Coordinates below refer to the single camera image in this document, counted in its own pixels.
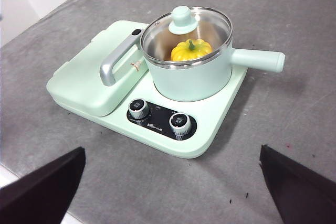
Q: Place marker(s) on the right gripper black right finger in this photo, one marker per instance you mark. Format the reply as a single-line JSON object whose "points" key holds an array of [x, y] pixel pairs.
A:
{"points": [[302, 195]]}

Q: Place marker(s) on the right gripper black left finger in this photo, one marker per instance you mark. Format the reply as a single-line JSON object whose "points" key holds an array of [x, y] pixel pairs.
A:
{"points": [[39, 197]]}

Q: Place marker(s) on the yellow toy pumpkin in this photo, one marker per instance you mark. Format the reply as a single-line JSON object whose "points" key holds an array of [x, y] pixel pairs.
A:
{"points": [[183, 53]]}

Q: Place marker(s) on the glass lid with green knob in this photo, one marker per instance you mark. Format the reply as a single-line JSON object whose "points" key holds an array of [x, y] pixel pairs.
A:
{"points": [[181, 18]]}

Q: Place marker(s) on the mint green steamer pot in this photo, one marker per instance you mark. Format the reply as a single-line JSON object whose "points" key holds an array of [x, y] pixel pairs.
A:
{"points": [[189, 82]]}

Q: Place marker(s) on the mint green breakfast machine base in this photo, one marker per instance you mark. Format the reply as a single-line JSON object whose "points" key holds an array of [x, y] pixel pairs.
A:
{"points": [[223, 119]]}

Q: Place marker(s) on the mint green hinged griddle cover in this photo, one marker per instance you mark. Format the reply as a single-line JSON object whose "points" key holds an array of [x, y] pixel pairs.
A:
{"points": [[78, 77]]}

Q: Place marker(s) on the silver control knob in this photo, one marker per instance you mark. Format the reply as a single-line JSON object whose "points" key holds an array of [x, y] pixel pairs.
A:
{"points": [[137, 107], [179, 123]]}

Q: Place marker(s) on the black latch button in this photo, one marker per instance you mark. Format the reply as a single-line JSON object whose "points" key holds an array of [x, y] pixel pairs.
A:
{"points": [[136, 32]]}

